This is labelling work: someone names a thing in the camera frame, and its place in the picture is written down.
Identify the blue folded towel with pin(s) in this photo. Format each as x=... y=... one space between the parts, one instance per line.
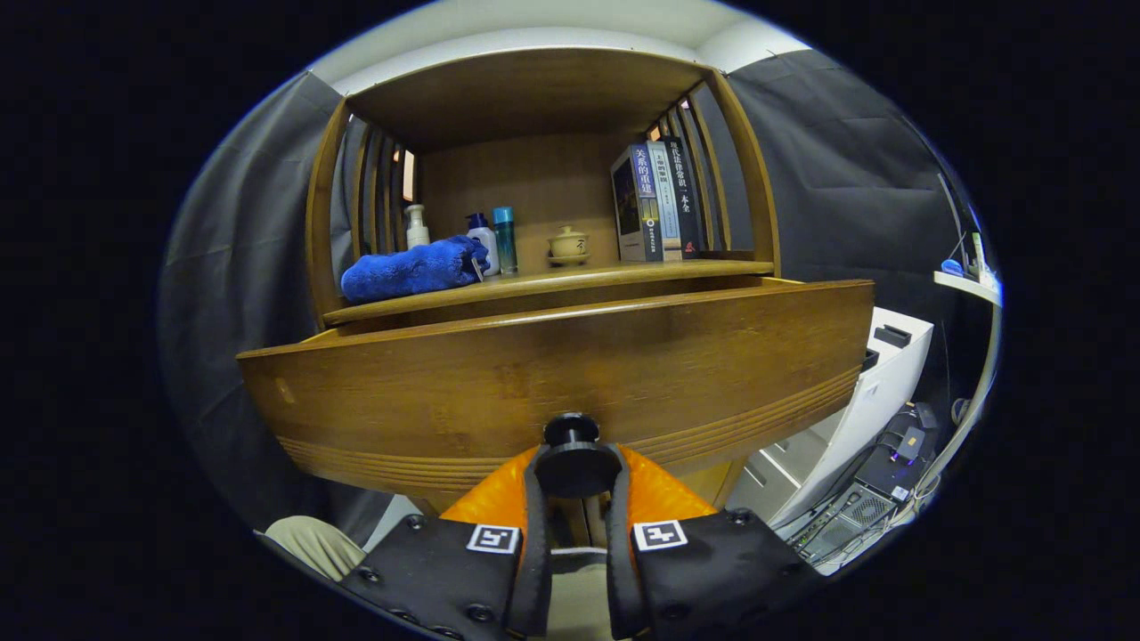
x=401 y=271

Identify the beige lidded tea cup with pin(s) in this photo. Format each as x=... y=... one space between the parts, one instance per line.
x=567 y=243

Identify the wooden drawer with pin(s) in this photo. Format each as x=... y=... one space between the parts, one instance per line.
x=534 y=356

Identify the wooden cabinet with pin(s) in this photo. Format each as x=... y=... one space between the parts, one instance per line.
x=525 y=89

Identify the black electronic device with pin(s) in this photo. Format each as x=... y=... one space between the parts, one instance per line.
x=904 y=463

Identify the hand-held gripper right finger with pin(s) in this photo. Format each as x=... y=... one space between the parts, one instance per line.
x=621 y=570

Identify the book with blue spine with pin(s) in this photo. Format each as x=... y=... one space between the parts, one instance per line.
x=643 y=205

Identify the book with white spine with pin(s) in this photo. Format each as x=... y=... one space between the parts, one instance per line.
x=663 y=196

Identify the white bottle with blue cap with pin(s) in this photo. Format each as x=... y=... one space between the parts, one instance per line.
x=485 y=245

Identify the wooden countertop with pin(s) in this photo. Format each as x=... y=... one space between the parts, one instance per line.
x=623 y=271

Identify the teal bottle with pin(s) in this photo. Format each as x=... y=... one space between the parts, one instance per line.
x=505 y=240

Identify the white desk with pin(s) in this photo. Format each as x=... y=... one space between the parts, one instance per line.
x=966 y=285

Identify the small black object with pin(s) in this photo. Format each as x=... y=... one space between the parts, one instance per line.
x=892 y=336

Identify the small blue object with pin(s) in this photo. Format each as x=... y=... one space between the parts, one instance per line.
x=952 y=267

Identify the grey computer case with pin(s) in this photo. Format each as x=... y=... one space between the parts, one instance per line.
x=846 y=521

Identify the white side cabinet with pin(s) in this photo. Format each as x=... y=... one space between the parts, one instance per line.
x=873 y=392

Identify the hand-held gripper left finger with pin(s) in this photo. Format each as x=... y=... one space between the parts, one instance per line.
x=537 y=570

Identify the white pump bottle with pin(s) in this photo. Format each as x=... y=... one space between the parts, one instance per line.
x=417 y=236

